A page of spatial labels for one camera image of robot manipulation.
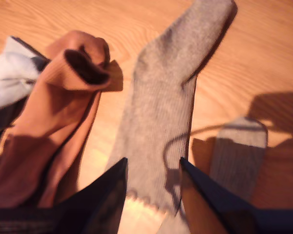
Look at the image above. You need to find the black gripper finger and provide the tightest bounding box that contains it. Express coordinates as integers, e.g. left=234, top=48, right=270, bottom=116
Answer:
left=180, top=157, right=256, bottom=234
left=56, top=157, right=128, bottom=234

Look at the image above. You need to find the white ribbed sock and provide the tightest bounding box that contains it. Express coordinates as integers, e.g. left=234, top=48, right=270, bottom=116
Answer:
left=0, top=36, right=51, bottom=115

